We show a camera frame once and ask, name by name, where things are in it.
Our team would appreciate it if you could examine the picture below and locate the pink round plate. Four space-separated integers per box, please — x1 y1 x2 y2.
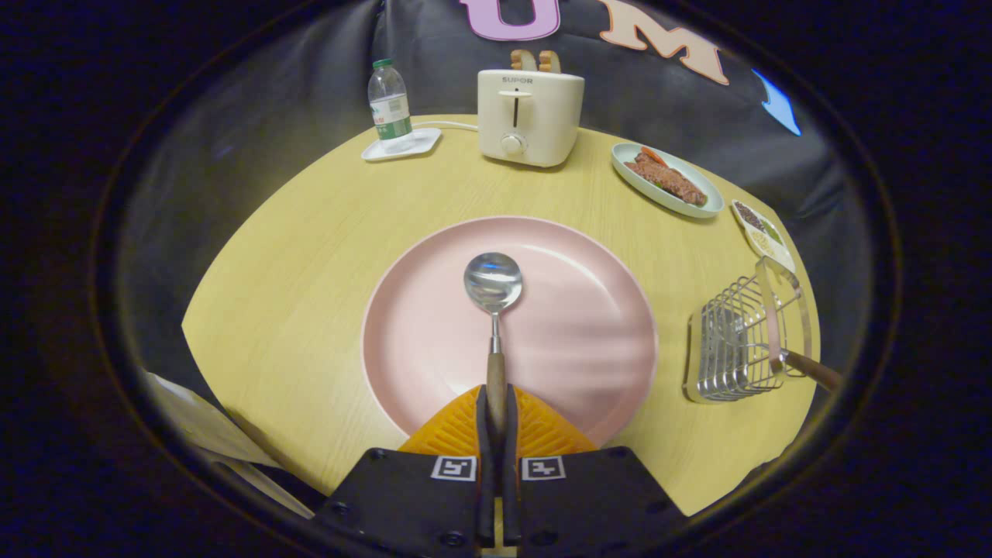
362 215 660 449

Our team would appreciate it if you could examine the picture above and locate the pale green oval plate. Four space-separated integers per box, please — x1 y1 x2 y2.
611 142 725 219

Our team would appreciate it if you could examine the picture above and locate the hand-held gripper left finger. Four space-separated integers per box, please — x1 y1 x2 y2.
314 385 501 558

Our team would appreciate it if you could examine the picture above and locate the metal wire cutlery rack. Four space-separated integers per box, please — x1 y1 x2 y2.
682 256 815 404

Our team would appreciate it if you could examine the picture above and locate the cream toaster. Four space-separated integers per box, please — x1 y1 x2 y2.
477 68 586 169

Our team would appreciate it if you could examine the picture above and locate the white divided seasoning dish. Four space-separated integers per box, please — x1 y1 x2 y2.
731 199 797 274

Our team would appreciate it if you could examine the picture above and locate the clear plastic water bottle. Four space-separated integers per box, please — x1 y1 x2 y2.
367 59 417 153

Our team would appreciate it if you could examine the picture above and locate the wooden handled metal fork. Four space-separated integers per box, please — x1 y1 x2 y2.
779 349 844 392

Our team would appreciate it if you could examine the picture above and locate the brown steak piece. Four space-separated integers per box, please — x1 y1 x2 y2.
625 152 708 207

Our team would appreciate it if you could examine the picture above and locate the white square coaster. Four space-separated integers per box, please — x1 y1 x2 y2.
360 127 443 163

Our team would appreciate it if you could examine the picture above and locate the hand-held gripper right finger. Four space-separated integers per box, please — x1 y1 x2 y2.
500 385 687 558

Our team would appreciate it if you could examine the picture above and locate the wooden handled metal spoon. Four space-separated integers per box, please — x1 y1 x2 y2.
463 252 524 439

